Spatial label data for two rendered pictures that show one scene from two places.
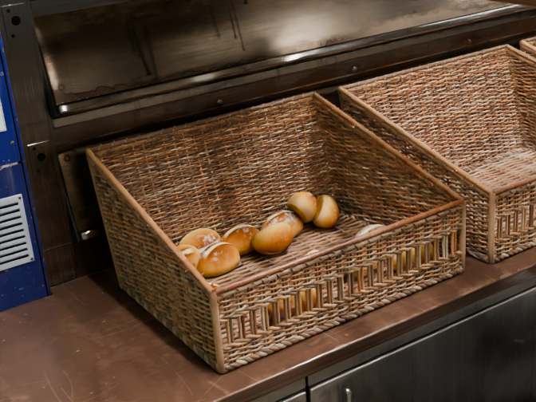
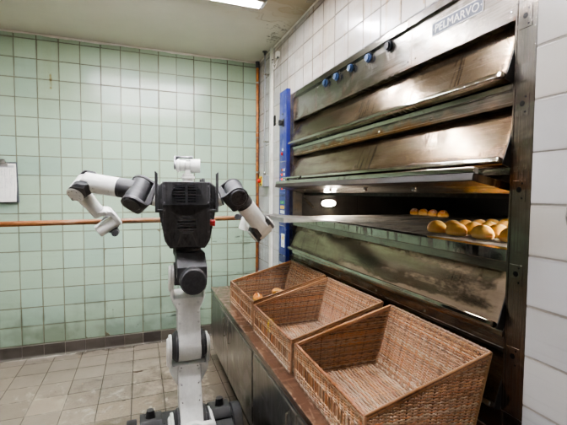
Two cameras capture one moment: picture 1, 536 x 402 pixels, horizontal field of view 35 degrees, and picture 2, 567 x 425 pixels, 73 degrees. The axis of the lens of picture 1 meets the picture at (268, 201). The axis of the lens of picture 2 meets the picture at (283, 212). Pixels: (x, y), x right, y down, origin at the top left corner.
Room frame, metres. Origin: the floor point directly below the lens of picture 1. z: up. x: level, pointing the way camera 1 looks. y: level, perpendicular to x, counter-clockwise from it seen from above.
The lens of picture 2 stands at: (2.02, -2.45, 1.36)
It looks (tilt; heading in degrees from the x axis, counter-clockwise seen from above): 3 degrees down; 100
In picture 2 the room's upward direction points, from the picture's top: straight up
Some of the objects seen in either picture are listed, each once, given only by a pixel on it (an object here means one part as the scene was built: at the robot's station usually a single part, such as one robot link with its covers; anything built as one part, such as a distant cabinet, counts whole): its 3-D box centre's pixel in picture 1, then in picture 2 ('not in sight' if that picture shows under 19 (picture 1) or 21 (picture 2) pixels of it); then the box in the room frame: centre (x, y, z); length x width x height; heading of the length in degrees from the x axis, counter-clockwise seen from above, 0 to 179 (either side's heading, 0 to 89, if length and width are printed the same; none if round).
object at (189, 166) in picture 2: not in sight; (189, 168); (1.25, -0.74, 1.47); 0.10 x 0.07 x 0.09; 22
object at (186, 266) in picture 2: not in sight; (190, 269); (1.29, -0.82, 1.00); 0.28 x 0.13 x 0.18; 120
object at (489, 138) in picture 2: not in sight; (358, 158); (2.05, -0.37, 1.54); 1.79 x 0.11 x 0.19; 121
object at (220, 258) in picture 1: (218, 257); not in sight; (1.54, 0.11, 0.62); 0.10 x 0.07 x 0.05; 133
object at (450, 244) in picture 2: not in sight; (360, 229); (2.07, -0.36, 1.16); 1.80 x 0.06 x 0.04; 121
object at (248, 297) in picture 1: (274, 210); (274, 288); (1.53, -0.01, 0.72); 0.56 x 0.49 x 0.28; 122
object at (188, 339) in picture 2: not in sight; (187, 311); (1.25, -0.76, 0.78); 0.18 x 0.15 x 0.47; 30
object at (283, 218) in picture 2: not in sight; (294, 217); (1.64, 0.07, 1.19); 0.55 x 0.36 x 0.03; 120
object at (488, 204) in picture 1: (499, 139); (312, 317); (1.83, -0.53, 0.72); 0.56 x 0.49 x 0.28; 121
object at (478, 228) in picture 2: not in sight; (515, 228); (2.72, -0.65, 1.21); 0.61 x 0.48 x 0.06; 31
